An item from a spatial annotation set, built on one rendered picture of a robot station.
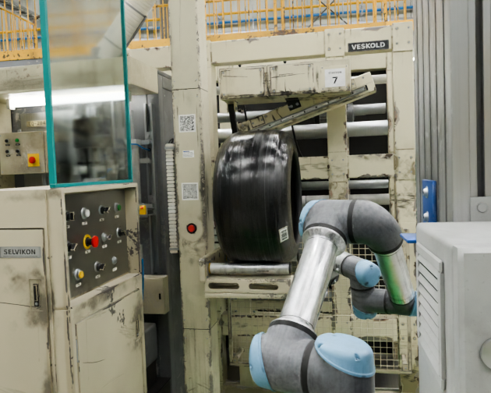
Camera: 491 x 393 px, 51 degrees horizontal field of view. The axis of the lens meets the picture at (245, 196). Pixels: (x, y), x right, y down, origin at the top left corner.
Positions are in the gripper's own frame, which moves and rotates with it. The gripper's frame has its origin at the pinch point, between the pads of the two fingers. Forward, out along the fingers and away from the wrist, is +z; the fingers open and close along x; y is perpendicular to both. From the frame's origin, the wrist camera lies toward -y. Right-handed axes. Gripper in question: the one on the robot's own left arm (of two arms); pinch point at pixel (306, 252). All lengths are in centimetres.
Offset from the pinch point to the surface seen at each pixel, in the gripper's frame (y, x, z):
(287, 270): -12.2, 1.3, 16.0
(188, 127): 48, 8, 57
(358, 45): 55, -93, 59
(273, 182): 24.8, -1.9, 14.3
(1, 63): 119, 10, 738
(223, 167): 33.6, 9.0, 29.9
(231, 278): -10.7, 20.6, 29.4
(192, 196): 21, 17, 53
